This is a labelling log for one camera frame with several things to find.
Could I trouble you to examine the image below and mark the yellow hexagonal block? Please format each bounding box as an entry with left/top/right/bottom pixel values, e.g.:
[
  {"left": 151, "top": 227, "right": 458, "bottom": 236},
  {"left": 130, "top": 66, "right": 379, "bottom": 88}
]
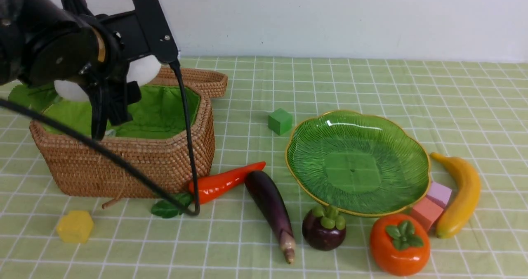
[{"left": 55, "top": 210, "right": 94, "bottom": 244}]

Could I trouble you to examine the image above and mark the pink wooden cube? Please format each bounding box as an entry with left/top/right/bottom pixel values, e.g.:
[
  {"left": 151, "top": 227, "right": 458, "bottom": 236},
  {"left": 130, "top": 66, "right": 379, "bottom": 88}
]
[{"left": 410, "top": 197, "right": 443, "bottom": 232}]

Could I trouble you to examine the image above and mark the black camera cable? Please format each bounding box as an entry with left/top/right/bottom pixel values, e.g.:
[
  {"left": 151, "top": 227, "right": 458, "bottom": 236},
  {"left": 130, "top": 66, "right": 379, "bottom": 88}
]
[{"left": 0, "top": 59, "right": 201, "bottom": 217}]

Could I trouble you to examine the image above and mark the lilac wooden cube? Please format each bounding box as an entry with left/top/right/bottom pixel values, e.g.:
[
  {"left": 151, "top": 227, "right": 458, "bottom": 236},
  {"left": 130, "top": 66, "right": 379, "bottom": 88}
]
[{"left": 426, "top": 181, "right": 452, "bottom": 209}]

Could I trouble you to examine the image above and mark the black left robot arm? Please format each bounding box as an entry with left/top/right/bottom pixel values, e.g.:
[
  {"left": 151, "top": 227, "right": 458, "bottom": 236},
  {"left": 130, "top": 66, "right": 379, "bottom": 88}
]
[{"left": 1, "top": 0, "right": 141, "bottom": 140}]

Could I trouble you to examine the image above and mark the purple eggplant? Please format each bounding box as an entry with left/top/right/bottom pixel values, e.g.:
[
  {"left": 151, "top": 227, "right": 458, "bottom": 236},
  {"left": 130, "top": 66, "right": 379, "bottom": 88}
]
[{"left": 244, "top": 170, "right": 296, "bottom": 264}]

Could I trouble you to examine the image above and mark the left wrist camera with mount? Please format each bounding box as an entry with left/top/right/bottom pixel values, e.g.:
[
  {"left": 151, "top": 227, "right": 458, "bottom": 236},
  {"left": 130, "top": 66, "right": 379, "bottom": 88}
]
[{"left": 61, "top": 0, "right": 179, "bottom": 64}]

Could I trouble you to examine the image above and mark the green wooden cube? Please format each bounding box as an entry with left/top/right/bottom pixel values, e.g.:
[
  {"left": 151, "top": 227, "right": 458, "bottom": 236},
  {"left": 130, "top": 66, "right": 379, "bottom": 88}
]
[{"left": 268, "top": 108, "right": 293, "bottom": 136}]

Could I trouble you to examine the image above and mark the green leaf-shaped glass plate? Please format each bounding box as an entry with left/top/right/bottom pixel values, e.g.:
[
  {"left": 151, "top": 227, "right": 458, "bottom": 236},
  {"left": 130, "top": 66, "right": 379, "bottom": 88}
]
[{"left": 285, "top": 110, "right": 431, "bottom": 218}]

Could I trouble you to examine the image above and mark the yellow banana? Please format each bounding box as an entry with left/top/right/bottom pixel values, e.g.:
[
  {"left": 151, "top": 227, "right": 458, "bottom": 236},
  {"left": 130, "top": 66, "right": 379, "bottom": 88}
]
[{"left": 430, "top": 152, "right": 481, "bottom": 239}]

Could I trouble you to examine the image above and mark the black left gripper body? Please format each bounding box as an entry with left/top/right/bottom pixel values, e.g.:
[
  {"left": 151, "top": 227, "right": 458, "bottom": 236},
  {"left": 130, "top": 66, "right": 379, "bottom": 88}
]
[{"left": 25, "top": 13, "right": 143, "bottom": 106}]

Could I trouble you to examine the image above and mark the woven wicker basket lid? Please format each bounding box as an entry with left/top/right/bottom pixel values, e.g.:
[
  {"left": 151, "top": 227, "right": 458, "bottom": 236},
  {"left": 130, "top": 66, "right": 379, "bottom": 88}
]
[{"left": 149, "top": 65, "right": 228, "bottom": 98}]

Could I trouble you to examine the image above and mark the white radish with green leaves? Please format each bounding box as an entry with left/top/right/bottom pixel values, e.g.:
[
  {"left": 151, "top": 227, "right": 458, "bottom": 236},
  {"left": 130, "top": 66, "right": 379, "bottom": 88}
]
[{"left": 7, "top": 55, "right": 162, "bottom": 113}]

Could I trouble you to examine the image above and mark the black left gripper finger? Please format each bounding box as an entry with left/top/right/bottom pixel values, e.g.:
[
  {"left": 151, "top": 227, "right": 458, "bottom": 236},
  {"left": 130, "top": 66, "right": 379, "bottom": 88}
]
[
  {"left": 90, "top": 83, "right": 108, "bottom": 141},
  {"left": 107, "top": 81, "right": 141, "bottom": 125}
]

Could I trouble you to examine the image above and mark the dark purple mangosteen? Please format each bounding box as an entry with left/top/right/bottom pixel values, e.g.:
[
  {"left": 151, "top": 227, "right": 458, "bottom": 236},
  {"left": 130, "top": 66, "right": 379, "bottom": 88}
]
[{"left": 302, "top": 204, "right": 347, "bottom": 251}]

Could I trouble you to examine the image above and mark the orange persimmon with green leaf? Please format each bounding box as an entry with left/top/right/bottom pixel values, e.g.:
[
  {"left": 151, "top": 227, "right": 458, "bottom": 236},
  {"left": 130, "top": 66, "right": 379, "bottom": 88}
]
[{"left": 370, "top": 213, "right": 431, "bottom": 277}]

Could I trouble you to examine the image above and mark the orange carrot with green leaves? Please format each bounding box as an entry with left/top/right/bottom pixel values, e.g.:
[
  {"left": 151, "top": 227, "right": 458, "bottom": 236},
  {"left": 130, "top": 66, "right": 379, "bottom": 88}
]
[{"left": 151, "top": 162, "right": 266, "bottom": 219}]

